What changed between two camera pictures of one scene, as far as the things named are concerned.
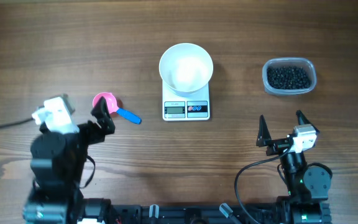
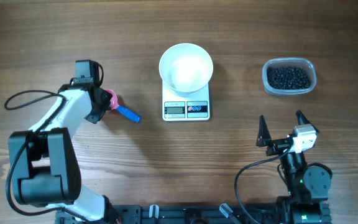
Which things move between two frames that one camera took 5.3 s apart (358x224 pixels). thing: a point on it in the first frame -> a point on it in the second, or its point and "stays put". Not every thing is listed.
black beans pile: [288, 77] stays put
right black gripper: [264, 140] stays put
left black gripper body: [92, 134] -> [101, 109]
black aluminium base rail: [103, 212] stays put
